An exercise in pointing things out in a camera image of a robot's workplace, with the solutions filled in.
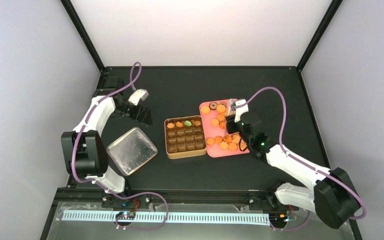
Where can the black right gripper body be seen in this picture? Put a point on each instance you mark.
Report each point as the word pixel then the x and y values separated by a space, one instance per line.
pixel 229 129

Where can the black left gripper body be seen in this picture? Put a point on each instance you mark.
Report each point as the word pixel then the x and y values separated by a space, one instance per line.
pixel 121 109

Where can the green round macaron cookie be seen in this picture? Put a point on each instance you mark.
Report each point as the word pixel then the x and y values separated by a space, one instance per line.
pixel 187 123

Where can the gold cookie tin box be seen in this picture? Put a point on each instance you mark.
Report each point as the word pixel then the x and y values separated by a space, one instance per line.
pixel 186 141

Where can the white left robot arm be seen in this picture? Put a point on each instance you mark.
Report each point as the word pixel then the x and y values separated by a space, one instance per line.
pixel 85 155

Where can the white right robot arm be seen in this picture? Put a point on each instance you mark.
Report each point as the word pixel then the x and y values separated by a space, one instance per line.
pixel 330 194

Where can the pink plastic tray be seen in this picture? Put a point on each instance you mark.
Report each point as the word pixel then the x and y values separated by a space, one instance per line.
pixel 219 142

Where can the silver tin lid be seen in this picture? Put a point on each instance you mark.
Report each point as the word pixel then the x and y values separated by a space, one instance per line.
pixel 131 151

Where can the chocolate sprinkled donut cookie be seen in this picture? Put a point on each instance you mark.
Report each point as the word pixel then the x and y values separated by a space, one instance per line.
pixel 213 105

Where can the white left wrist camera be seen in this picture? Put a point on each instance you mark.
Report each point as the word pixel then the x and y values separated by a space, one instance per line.
pixel 137 96

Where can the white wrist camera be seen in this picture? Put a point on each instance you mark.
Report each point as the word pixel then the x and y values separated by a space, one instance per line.
pixel 137 96
pixel 237 107

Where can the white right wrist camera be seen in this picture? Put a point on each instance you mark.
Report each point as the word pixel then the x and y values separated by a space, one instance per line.
pixel 237 107

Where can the light blue slotted cable duct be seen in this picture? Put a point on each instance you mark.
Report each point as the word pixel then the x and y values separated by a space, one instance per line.
pixel 259 219

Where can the black enclosure frame post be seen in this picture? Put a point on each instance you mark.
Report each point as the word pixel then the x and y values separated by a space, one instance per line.
pixel 82 32

